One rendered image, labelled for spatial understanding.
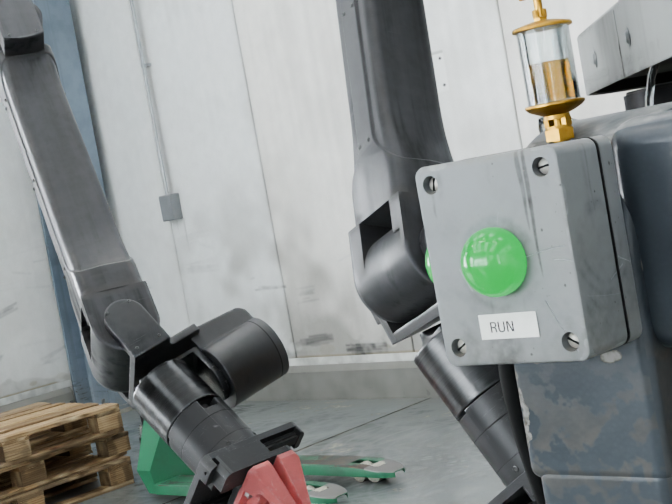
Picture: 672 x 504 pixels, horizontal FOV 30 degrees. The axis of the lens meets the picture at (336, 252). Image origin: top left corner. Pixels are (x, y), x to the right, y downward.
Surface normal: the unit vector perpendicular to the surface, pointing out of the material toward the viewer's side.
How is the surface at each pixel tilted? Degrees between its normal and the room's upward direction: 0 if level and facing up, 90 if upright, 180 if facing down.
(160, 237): 90
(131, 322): 51
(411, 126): 63
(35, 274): 90
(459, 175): 90
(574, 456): 90
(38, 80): 58
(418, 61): 71
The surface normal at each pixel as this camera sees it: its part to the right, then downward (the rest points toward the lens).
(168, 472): 0.65, -0.34
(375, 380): -0.67, 0.16
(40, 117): 0.09, -0.61
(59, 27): 0.72, -0.09
